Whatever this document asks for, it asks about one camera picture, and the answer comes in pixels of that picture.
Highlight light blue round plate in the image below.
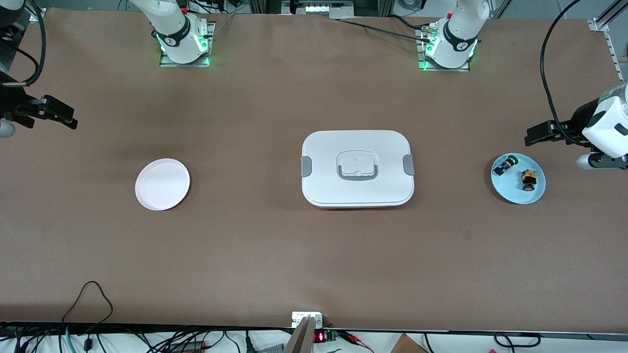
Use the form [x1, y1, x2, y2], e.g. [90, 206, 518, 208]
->
[491, 152, 546, 205]

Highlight pink round plate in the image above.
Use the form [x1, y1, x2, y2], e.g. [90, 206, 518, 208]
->
[135, 158, 191, 211]

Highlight white lidded storage box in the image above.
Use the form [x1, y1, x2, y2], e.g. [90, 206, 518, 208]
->
[301, 130, 415, 210]

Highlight brown cardboard piece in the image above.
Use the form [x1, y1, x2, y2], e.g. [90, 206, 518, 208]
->
[390, 333, 428, 353]

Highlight green push-button switch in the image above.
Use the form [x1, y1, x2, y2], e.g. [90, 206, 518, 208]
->
[493, 154, 520, 176]

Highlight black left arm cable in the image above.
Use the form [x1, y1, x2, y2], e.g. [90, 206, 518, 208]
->
[540, 0, 584, 137]

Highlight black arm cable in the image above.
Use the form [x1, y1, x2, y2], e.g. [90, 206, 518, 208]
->
[0, 0, 48, 88]
[540, 0, 584, 137]

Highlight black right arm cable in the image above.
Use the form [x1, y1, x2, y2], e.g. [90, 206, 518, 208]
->
[0, 0, 48, 88]

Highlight aluminium frame extrusion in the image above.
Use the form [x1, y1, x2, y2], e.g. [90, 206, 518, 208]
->
[588, 0, 628, 97]

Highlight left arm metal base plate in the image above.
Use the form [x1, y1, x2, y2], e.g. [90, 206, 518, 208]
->
[416, 27, 471, 72]

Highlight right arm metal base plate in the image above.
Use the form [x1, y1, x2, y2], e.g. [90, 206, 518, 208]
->
[159, 22, 216, 68]

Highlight black looped table cable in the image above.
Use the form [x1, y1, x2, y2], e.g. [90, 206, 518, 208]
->
[61, 281, 114, 353]

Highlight black base power cable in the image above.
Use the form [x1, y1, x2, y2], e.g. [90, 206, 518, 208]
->
[339, 15, 435, 41]

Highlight black coiled floor cable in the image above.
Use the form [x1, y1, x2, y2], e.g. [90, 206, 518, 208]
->
[494, 332, 541, 349]

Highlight red clip lead wires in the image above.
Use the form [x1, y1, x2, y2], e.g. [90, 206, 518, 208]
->
[338, 330, 374, 352]

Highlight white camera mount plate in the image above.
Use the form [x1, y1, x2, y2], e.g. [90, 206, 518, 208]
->
[291, 311, 324, 328]

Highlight aluminium camera mount bar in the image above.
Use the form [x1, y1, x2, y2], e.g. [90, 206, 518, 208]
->
[284, 316, 315, 353]

